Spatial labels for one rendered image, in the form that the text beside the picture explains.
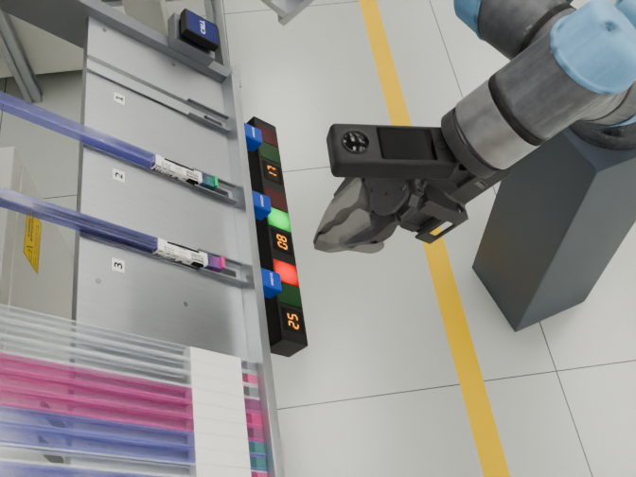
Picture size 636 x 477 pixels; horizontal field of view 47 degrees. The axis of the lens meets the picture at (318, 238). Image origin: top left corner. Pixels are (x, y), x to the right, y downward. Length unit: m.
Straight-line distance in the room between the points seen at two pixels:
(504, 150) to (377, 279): 1.02
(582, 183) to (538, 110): 0.60
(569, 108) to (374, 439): 0.98
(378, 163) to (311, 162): 1.19
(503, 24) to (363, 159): 0.21
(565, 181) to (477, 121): 0.62
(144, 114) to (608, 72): 0.50
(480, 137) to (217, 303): 0.32
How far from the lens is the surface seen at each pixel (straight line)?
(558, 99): 0.64
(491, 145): 0.66
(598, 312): 1.72
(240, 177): 0.88
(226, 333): 0.77
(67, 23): 0.95
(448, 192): 0.73
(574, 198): 1.26
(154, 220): 0.79
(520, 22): 0.76
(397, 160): 0.66
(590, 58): 0.63
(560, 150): 1.25
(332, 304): 1.61
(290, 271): 0.89
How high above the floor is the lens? 1.42
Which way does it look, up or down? 57 degrees down
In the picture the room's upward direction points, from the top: straight up
